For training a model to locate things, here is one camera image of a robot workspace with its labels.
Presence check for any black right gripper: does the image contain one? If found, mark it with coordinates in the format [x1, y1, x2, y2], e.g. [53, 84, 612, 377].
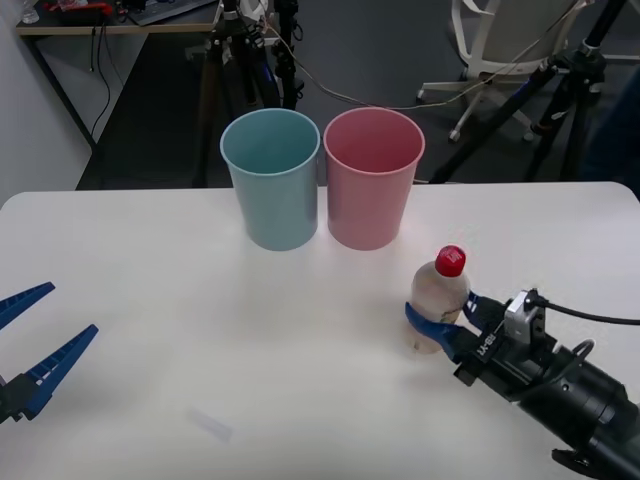
[404, 289, 557, 402]

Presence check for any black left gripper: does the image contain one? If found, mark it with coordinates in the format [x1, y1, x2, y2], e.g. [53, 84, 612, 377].
[0, 281, 100, 425]

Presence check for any clear bottle with red cap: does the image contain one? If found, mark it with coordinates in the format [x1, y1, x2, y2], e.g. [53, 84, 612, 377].
[408, 244, 474, 355]

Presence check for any pink plastic bin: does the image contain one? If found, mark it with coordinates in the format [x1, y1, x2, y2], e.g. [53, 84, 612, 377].
[322, 106, 427, 253]

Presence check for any pale blue plastic bin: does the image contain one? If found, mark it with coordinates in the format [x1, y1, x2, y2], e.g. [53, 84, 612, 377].
[219, 108, 322, 252]

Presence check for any white office chair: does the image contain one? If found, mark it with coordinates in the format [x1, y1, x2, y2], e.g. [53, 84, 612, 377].
[416, 0, 584, 144]

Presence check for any red tool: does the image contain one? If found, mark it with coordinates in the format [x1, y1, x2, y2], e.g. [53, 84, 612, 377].
[41, 1, 114, 16]

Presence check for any black keyboard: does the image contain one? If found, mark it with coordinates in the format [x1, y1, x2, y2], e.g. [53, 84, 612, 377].
[125, 0, 217, 27]

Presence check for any pale long cable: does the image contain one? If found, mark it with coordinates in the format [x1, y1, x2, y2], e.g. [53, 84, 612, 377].
[259, 0, 587, 111]

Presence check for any black hanging cable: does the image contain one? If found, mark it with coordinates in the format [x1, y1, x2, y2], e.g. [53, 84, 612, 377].
[88, 25, 114, 147]

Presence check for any black camera tripod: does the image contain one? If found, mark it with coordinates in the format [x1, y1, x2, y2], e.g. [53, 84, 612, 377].
[185, 0, 307, 189]
[428, 0, 626, 185]

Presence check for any wooden desk with black frame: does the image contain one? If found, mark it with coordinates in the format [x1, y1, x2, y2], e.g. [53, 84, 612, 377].
[14, 0, 224, 151]

